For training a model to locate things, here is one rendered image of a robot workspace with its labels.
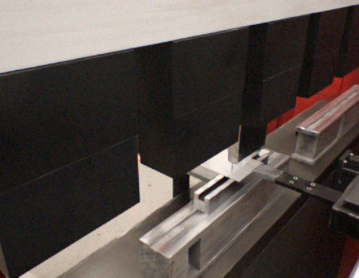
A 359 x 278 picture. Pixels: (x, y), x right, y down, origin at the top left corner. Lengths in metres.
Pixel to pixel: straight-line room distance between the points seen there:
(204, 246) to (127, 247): 0.16
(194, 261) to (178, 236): 0.08
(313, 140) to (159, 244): 0.55
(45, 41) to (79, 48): 0.03
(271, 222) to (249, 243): 0.08
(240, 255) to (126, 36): 0.45
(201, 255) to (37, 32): 0.43
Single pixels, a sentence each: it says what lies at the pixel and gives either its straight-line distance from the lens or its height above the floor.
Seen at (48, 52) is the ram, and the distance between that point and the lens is 0.27.
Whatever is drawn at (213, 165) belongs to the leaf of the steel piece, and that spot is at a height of 1.00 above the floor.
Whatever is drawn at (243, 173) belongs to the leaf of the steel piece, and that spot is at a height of 1.00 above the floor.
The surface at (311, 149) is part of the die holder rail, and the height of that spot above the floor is 0.91.
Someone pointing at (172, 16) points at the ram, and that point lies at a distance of 0.35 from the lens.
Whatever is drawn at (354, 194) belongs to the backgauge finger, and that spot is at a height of 1.03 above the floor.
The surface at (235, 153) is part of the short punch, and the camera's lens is 0.60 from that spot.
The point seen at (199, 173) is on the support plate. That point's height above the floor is 1.00.
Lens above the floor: 1.32
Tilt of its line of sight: 25 degrees down
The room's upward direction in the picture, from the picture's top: straight up
